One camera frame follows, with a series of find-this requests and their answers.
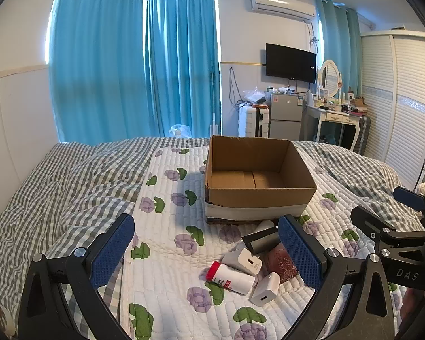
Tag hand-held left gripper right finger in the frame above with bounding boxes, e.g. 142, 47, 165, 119
277, 214, 408, 340

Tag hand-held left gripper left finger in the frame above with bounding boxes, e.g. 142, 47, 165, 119
18, 213, 135, 340

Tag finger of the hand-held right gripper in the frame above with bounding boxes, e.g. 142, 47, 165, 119
350, 205, 425, 246
392, 186, 425, 228

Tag dark grey rectangular box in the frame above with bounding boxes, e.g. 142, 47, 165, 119
241, 227, 283, 254

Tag white charger adapter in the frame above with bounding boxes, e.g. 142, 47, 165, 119
250, 272, 281, 307
221, 248, 263, 276

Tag brown cardboard box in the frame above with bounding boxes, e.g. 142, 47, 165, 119
203, 135, 318, 224

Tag white bottle with red cap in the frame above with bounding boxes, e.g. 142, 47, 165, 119
205, 260, 257, 295

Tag white floral quilted mat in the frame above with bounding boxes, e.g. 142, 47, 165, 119
118, 145, 425, 340

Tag grey checked bed sheet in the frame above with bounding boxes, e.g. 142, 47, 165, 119
0, 136, 425, 340

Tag dark suitcase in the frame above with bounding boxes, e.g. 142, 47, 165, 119
358, 115, 372, 156

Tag white louvred wardrobe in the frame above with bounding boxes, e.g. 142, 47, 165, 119
359, 30, 425, 189

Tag white dressing table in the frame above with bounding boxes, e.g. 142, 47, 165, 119
303, 101, 367, 154

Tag grey small fridge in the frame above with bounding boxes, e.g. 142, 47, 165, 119
270, 92, 304, 139

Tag clear plastic bag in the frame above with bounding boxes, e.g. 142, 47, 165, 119
169, 124, 192, 139

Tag white suitcase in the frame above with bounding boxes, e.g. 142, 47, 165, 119
238, 104, 271, 139

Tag white oval mirror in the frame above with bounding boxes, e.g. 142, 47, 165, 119
319, 59, 341, 98

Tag pile of clear bags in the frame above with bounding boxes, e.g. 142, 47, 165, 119
244, 88, 267, 105

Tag narrow blue curtain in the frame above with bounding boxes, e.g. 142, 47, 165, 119
315, 0, 362, 96

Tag wide blue curtain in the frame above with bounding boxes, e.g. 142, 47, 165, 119
49, 0, 150, 146

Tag white air conditioner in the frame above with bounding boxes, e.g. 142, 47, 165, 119
251, 0, 316, 22

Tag black wall television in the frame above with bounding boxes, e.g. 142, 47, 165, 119
265, 43, 317, 84

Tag black hanging cable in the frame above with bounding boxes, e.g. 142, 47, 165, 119
228, 67, 243, 107

